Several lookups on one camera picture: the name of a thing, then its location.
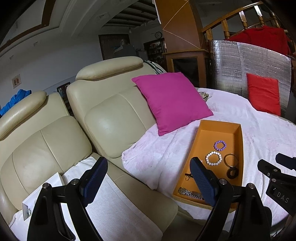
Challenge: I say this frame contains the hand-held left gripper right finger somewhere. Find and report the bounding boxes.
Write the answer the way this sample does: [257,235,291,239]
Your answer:
[190,157,272,241]

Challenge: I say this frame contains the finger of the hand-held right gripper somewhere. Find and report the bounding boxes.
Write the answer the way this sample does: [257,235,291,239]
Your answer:
[276,153,296,169]
[257,159,296,183]

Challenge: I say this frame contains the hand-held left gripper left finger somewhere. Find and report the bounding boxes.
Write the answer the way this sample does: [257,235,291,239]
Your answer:
[27,156,109,241]

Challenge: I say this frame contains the brown bangle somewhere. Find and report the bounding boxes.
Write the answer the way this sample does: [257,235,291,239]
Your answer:
[223,153,238,168]

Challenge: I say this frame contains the orange box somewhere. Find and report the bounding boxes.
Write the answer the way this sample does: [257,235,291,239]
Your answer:
[172,119,244,211]

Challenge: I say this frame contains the silver wristwatch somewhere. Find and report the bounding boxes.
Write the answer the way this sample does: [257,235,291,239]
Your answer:
[178,187,205,201]

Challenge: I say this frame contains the white towel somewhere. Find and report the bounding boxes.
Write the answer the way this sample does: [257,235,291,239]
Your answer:
[9,156,163,241]

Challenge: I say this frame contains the white blanket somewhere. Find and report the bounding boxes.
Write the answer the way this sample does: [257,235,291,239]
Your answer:
[121,88,296,229]

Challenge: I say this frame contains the white paper card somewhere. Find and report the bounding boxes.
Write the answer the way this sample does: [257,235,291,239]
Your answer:
[22,173,64,221]

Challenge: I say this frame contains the beige leather sofa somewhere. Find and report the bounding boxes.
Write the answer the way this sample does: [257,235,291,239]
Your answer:
[0,56,178,241]

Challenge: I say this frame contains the red cushion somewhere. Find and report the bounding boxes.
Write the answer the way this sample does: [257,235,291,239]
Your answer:
[246,73,281,116]

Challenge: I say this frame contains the pink cushion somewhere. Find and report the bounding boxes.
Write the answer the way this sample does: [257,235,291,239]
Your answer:
[131,72,213,137]

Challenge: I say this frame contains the leaf patterned cloth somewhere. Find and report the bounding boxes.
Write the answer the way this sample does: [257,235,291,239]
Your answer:
[198,91,213,102]

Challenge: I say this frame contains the silver insulation sheet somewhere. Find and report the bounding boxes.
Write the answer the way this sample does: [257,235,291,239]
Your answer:
[208,40,292,116]

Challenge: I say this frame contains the blue jacket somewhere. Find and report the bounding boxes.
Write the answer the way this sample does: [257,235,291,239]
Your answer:
[0,89,31,117]

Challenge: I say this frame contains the striped cloth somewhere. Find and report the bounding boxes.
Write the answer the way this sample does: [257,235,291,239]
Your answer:
[144,60,167,75]

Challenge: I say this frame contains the red cloth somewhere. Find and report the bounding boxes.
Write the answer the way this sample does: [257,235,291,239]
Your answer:
[228,25,291,56]

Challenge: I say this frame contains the dark wooden door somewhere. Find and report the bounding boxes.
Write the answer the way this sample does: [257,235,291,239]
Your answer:
[98,34,130,61]

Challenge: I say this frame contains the glass display cabinet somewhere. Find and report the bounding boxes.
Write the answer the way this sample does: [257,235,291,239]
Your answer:
[143,38,166,65]

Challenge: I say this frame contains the wooden railing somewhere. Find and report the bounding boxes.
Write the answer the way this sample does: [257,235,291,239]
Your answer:
[201,5,281,43]

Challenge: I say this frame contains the wooden corner cabinet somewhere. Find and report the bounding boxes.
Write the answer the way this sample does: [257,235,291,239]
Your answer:
[154,0,210,88]

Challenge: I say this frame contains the white bead bracelet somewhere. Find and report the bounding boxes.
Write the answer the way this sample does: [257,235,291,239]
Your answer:
[205,151,222,166]

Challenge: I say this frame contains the black thick ring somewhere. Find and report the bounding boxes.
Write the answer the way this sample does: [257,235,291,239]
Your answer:
[226,167,239,179]

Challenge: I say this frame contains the purple bead bracelet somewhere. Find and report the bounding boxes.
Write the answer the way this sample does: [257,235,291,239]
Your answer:
[214,140,227,152]

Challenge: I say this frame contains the small wall picture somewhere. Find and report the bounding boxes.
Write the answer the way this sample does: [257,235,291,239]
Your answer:
[11,74,21,89]

